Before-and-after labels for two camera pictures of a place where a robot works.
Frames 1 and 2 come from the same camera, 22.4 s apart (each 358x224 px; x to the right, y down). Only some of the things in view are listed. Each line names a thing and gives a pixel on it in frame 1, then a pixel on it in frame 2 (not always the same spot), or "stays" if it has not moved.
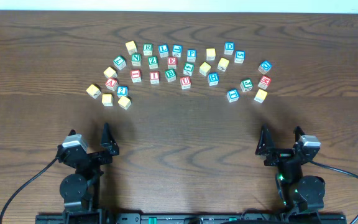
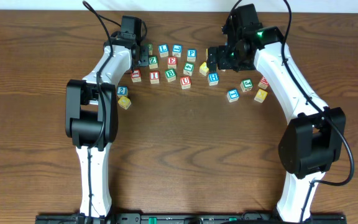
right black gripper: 283,155 to 212,58
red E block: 172,62 stays
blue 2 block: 122,91 stays
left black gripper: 92,156 to 143,57
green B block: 171,75 stays
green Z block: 153,62 stays
